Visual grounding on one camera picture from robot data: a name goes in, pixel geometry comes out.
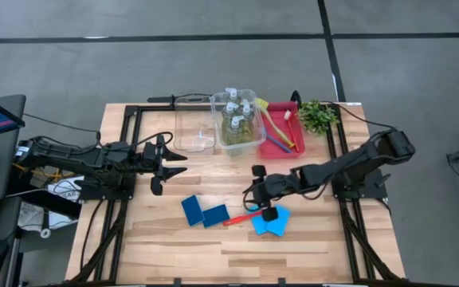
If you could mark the black table edge clamp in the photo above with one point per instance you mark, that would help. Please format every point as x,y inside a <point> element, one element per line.
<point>177,282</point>
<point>281,282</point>

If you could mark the yellow-green dish brush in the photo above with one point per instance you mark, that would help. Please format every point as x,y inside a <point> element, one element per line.
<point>277,125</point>

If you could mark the white tape roll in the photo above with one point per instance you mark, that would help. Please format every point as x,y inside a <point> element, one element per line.
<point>41,233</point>

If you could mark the blue dish brush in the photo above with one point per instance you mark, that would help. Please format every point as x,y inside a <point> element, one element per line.
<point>279,145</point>

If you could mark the large clear plastic bin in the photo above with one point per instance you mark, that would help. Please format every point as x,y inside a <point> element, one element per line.
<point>258,131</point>

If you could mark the green soap pump bottle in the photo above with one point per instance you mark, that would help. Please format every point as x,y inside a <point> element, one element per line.
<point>246,113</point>
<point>236,131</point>
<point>228,111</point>
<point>232,95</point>

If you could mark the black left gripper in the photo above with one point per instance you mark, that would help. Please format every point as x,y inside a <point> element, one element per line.
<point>154,157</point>

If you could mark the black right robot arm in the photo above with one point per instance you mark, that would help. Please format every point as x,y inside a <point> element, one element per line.
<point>345,163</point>

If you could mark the red plastic tray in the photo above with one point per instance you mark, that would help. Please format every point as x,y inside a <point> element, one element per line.
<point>277,113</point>

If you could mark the dark blue sponge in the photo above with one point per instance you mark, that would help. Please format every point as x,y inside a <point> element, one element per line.
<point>213,218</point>
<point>192,210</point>

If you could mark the light blue sponge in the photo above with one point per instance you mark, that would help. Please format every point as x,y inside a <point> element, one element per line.
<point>259,227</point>
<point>281,223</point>

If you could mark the dark grey desk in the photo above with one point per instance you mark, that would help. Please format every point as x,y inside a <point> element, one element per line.
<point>12,159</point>

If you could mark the red dish brush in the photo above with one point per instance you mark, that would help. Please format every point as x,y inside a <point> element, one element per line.
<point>241,218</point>
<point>293,135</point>

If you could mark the white labelled bag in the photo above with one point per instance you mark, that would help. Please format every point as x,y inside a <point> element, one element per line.
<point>68,187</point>

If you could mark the small green potted plant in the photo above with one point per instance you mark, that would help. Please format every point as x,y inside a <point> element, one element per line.
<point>317,117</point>

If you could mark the small clear plastic bin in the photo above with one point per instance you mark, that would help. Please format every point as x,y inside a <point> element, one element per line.
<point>191,127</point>

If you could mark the black flat bracket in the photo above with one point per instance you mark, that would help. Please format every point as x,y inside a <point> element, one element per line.
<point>159,99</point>

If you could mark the white paper sheet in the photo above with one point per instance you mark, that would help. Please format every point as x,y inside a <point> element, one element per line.
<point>30,217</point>

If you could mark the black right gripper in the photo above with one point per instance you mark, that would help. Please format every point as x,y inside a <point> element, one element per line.
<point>269,187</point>

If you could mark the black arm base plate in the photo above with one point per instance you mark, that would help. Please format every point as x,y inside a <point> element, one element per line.
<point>373,191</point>
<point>94,194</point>

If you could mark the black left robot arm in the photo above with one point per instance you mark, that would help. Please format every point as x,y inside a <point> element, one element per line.
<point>78,153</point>

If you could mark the black aluminium table frame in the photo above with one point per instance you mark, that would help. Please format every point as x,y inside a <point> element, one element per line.
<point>132,107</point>

